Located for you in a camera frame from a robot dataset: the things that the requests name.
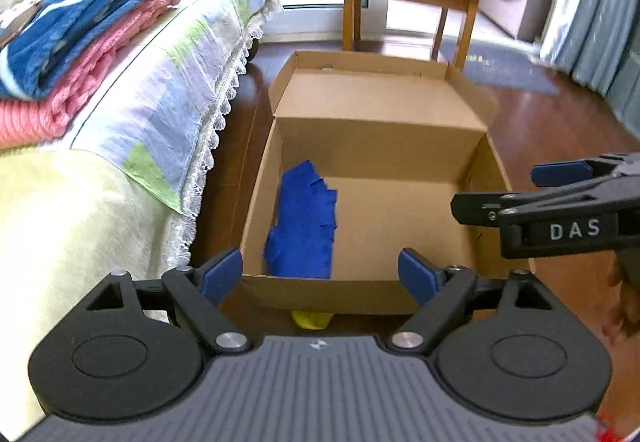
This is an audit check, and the grey blue curtain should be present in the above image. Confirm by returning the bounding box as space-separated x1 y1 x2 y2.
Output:
540 0 640 128

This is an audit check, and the blue grey floor mat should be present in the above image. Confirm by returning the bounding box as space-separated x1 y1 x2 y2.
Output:
439 38 560 96

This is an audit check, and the green covered sofa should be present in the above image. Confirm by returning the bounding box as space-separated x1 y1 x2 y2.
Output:
0 142 201 438

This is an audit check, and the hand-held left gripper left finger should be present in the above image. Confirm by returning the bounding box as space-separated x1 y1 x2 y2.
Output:
82 248 252 354

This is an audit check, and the blue shopping bag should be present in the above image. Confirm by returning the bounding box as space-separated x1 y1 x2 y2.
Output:
263 159 338 280

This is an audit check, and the blue striped folded blanket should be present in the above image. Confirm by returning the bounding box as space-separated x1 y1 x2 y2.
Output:
0 0 177 99

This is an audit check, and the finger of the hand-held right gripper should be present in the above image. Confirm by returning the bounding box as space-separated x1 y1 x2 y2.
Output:
531 152 640 187
450 172 640 260

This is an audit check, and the patchwork bed sheet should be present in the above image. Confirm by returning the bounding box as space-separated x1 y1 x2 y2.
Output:
0 0 286 268

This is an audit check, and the yellow plastic stool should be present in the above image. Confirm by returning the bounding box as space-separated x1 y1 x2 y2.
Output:
291 309 335 330

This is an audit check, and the pink folded blanket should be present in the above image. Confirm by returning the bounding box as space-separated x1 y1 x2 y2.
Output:
0 0 183 150

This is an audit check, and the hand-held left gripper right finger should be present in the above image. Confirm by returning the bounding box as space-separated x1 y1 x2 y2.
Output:
389 247 563 354

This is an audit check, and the person's right hand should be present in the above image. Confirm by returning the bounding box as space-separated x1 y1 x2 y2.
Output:
602 247 640 340

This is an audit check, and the cardboard box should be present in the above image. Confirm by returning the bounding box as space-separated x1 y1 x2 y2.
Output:
239 50 536 317

